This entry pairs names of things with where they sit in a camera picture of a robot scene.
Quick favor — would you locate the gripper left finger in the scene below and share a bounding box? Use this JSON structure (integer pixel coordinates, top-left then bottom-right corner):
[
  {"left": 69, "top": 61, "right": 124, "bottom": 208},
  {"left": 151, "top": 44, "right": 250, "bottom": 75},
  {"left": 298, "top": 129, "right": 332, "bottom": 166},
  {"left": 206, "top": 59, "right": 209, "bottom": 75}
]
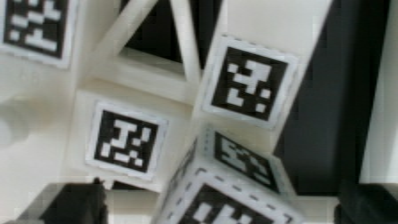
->
[{"left": 39, "top": 179, "right": 108, "bottom": 224}]

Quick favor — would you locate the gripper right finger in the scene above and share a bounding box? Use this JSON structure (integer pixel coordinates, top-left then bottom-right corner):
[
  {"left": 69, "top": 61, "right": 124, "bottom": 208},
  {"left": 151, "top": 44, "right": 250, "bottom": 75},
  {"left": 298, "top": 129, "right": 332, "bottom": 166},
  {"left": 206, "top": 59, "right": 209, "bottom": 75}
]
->
[{"left": 334, "top": 182, "right": 398, "bottom": 224}]

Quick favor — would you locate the white tagged cube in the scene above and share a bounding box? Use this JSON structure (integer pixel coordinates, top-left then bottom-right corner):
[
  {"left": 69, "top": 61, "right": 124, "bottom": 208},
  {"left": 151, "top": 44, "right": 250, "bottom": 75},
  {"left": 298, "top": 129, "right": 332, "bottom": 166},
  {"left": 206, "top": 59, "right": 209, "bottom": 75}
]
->
[{"left": 151, "top": 126, "right": 303, "bottom": 224}]

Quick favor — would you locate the white right fence rail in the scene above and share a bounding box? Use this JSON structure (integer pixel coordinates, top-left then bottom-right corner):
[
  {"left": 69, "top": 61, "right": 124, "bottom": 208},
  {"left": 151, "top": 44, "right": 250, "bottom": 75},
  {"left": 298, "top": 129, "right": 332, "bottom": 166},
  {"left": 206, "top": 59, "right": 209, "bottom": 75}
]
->
[{"left": 358, "top": 0, "right": 398, "bottom": 183}]

